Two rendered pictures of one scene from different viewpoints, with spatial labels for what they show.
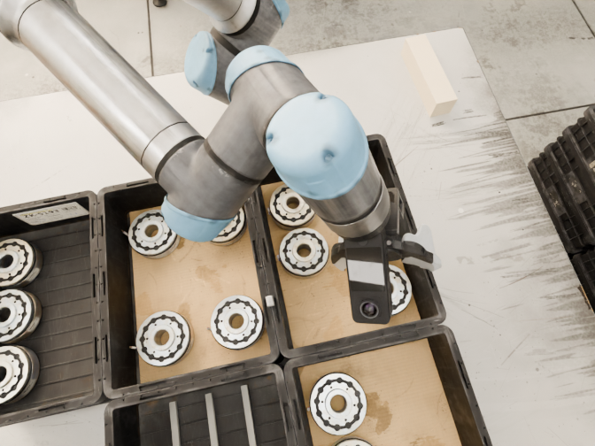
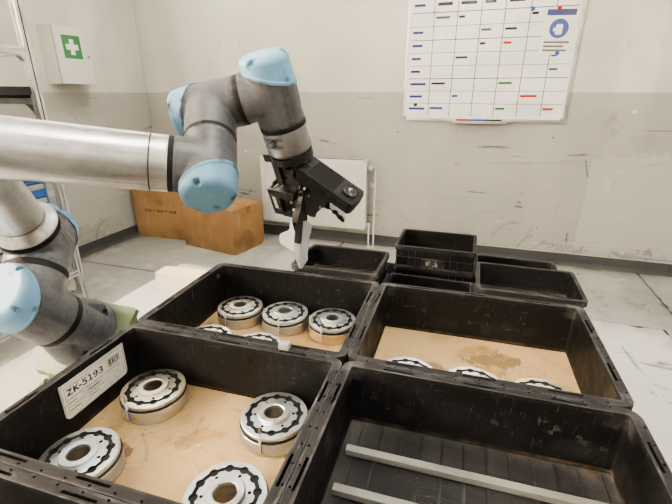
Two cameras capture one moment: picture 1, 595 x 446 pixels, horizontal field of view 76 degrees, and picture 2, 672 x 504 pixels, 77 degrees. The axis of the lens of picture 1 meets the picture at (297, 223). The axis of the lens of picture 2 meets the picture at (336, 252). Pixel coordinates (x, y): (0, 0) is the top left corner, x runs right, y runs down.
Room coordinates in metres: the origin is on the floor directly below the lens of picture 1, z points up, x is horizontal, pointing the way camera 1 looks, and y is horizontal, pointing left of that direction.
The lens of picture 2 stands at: (-0.22, 0.54, 1.32)
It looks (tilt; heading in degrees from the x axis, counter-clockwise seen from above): 21 degrees down; 296
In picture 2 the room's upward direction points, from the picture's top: straight up
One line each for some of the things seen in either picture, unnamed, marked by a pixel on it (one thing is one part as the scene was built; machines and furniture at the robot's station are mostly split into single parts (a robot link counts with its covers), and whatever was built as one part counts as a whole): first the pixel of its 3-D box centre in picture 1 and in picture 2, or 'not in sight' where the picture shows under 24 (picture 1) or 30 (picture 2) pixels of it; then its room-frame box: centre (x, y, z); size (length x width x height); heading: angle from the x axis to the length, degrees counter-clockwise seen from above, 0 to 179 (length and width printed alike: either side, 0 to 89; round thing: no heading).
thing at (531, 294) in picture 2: not in sight; (518, 326); (-0.23, -1.23, 0.37); 0.40 x 0.30 x 0.45; 8
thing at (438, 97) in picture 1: (427, 75); (193, 280); (0.77, -0.40, 0.73); 0.24 x 0.06 x 0.06; 12
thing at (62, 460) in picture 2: (151, 231); (78, 453); (0.28, 0.31, 0.86); 0.05 x 0.05 x 0.01
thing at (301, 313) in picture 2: not in sight; (285, 312); (0.25, -0.15, 0.86); 0.10 x 0.10 x 0.01
